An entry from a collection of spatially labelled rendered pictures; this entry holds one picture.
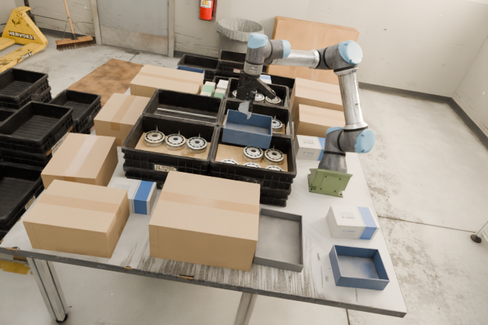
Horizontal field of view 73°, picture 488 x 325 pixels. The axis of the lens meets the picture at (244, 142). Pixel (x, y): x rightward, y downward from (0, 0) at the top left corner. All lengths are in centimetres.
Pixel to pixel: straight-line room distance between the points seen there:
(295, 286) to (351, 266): 28
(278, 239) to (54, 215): 90
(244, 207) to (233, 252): 18
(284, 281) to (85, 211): 81
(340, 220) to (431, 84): 389
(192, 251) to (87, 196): 47
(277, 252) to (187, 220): 43
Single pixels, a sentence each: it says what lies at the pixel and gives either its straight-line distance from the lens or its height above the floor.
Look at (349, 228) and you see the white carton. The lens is 160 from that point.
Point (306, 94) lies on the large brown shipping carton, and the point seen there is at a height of 90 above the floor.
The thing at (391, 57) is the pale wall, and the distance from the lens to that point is 491.
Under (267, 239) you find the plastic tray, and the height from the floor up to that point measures 70.
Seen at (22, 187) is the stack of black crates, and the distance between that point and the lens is 247.
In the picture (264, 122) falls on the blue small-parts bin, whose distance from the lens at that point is 148.
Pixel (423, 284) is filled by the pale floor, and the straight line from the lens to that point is 269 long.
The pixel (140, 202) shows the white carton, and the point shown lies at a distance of 151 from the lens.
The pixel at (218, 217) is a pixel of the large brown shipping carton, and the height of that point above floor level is 90.
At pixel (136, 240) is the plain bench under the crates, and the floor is 70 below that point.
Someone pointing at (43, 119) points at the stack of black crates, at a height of 49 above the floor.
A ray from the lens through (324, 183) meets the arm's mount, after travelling 176.
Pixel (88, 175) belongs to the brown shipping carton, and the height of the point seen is 86.
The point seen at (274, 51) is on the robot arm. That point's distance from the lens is 138.
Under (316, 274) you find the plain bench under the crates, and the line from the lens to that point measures 148.
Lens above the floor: 188
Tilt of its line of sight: 36 degrees down
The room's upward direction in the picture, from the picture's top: 10 degrees clockwise
